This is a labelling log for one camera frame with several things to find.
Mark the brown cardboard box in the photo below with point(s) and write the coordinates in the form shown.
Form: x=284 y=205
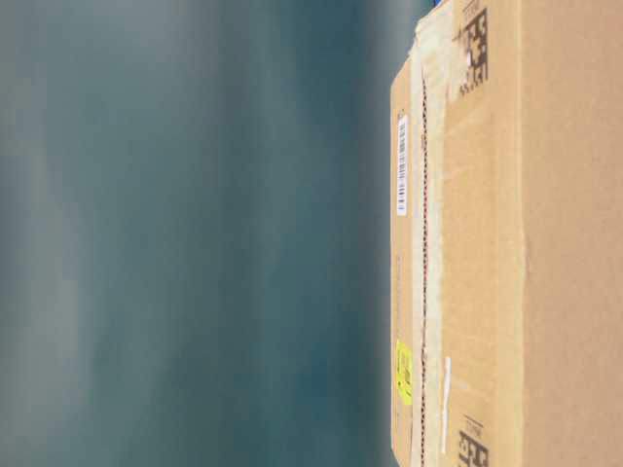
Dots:
x=531 y=288

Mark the beige packing tape strip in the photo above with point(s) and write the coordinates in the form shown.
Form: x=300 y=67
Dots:
x=432 y=76

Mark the white barcode label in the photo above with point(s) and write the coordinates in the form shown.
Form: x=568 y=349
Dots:
x=402 y=166

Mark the yellow sticker label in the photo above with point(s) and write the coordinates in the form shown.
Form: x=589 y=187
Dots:
x=404 y=372

